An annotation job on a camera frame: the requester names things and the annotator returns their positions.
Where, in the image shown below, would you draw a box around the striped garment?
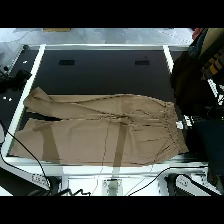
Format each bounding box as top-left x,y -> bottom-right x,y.
199,46 -> 224,82

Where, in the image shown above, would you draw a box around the dark brown garment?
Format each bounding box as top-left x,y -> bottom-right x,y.
169,49 -> 218,113

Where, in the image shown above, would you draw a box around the black cable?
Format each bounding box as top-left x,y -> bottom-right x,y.
28,187 -> 92,197
0,120 -> 54,191
128,163 -> 209,197

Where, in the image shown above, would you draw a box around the silver frame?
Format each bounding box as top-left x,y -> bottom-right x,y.
0,43 -> 224,197

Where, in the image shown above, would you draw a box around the tan pants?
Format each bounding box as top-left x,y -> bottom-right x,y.
9,86 -> 190,168

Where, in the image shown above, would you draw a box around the heap of clothes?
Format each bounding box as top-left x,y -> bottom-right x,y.
187,28 -> 224,60

